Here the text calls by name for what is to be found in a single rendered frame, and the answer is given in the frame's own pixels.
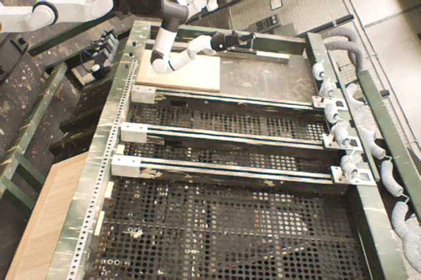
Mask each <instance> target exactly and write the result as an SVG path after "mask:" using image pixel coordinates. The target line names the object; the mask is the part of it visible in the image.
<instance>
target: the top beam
mask: <svg viewBox="0 0 421 280"><path fill-rule="evenodd" d="M305 39H306V46H305V51H306V54H307V58H308V61H309V62H310V67H311V69H312V68H313V66H314V64H316V63H319V64H320V63H321V62H322V61H323V60H324V61H323V63H322V64H321V65H322V66H323V70H324V71H325V76H329V77H330V78H331V79H330V81H329V82H330V83H334V84H335V82H337V79H336V76H335V74H334V70H333V68H332V64H331V62H330V60H329V58H328V56H327V51H326V48H325V46H324V42H323V41H322V37H321V35H320V34H315V33H308V32H307V34H306V38H305ZM314 80H315V83H316V88H317V90H318V94H319V91H320V85H321V83H322V82H328V80H329V78H325V77H324V78H323V79H322V80H317V79H316V78H315V77H314ZM334 96H336V97H337V98H338V99H344V98H343V95H342V93H341V90H340V89H337V87H335V88H334ZM337 112H338V113H339V119H340V120H345V122H346V121H347V122H348V123H349V120H352V119H351V116H350V114H349V111H348V110H337ZM326 120H327V119H326ZM340 122H341V123H342V121H339V120H338V121H337V122H335V123H330V122H329V121H328V120H327V123H328V127H329V129H330V132H331V129H332V127H333V126H334V125H336V124H337V123H340ZM342 124H343V123H342ZM346 130H347V132H348V136H350V137H358V136H357V133H356V131H355V128H352V127H351V125H349V127H348V126H347V128H346ZM352 152H353V151H351V150H344V149H339V150H338V152H337V159H338V162H339V166H340V162H341V157H344V156H350V155H351V153H352ZM355 167H356V168H357V169H364V170H369V167H368V164H367V162H363V160H362V159H360V161H359V163H358V162H357V164H355ZM359 175H360V176H361V177H363V178H365V181H370V180H369V177H368V174H361V173H359ZM361 181H364V180H361ZM347 190H348V194H349V198H350V201H351V204H352V207H353V208H352V209H353V214H354V217H355V221H356V223H357V227H358V230H359V235H360V239H361V241H362V245H363V248H364V252H365V254H366V259H367V262H368V266H369V268H370V273H371V275H372V279H373V280H410V279H409V275H408V273H407V270H406V268H405V265H404V263H403V262H404V261H403V258H402V256H401V252H400V250H399V247H398V244H397V241H396V239H395V236H394V234H393V231H392V228H391V226H390V222H389V220H388V217H387V214H386V212H385V209H384V206H383V204H382V200H381V198H380V194H379V192H378V189H377V187H376V186H366V185H353V184H349V186H348V189H347Z"/></svg>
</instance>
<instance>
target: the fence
mask: <svg viewBox="0 0 421 280"><path fill-rule="evenodd" d="M154 43H155V40H150V39H148V40H147V42H145V48H146V49H153V46H154ZM185 50H187V43H175V42H173V44H172V47H171V50H170V51H175V52H184V51H185ZM196 54H201V55H206V53H205V52H204V51H199V52H198V53H196ZM271 54H277V55H278V56H270V53H266V52H258V51H257V54H256V55H252V54H246V53H233V52H227V51H226V52H224V51H223V52H219V53H215V54H214V56H221V57H234V58H246V59H253V60H265V61H271V62H279V63H286V64H288V61H289V55H287V57H281V56H280V55H285V54H278V53H271Z"/></svg>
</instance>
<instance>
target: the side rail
mask: <svg viewBox="0 0 421 280"><path fill-rule="evenodd" d="M161 24H162V23H161V22H152V23H151V39H156V38H157V34H158V32H159V28H160V27H161ZM215 30H217V31H219V34H224V33H227V34H228V35H231V34H232V31H233V30H225V29H218V28H206V27H199V26H186V25H180V27H179V28H178V33H177V35H176V38H174V41H175V42H182V43H187V41H193V40H194V39H196V38H198V37H199V35H200V34H205V32H211V31H215ZM237 33H239V34H245V35H250V32H241V31H237ZM305 43H306V42H305V39H304V38H300V37H287V36H280V35H268V34H256V33H255V38H254V39H253V44H252V50H257V51H265V52H271V53H277V52H278V51H287V52H288V54H290V55H303V51H304V49H305ZM234 47H239V48H241V49H251V40H249V41H247V44H245V45H235V46H234Z"/></svg>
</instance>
